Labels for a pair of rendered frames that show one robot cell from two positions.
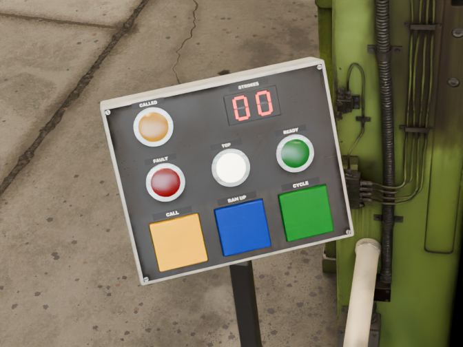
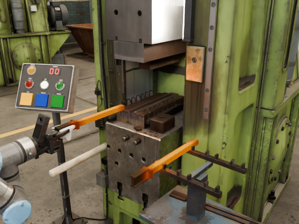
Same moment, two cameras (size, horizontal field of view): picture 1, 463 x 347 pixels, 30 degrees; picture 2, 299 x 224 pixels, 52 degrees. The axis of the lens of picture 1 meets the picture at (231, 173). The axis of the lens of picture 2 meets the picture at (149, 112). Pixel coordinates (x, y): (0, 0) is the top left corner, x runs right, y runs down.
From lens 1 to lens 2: 1.33 m
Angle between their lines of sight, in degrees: 27
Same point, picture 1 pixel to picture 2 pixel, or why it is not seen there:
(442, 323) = not seen: hidden behind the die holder
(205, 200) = (36, 90)
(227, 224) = (38, 98)
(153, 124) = (31, 69)
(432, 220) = not seen: hidden behind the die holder
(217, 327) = (90, 186)
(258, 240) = (43, 104)
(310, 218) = (57, 102)
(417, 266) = not seen: hidden behind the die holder
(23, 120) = (88, 130)
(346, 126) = (98, 100)
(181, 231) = (27, 96)
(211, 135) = (43, 75)
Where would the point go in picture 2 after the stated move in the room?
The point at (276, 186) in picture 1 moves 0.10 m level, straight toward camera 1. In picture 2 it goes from (53, 92) to (41, 97)
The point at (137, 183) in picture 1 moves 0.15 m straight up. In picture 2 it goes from (23, 82) to (19, 57)
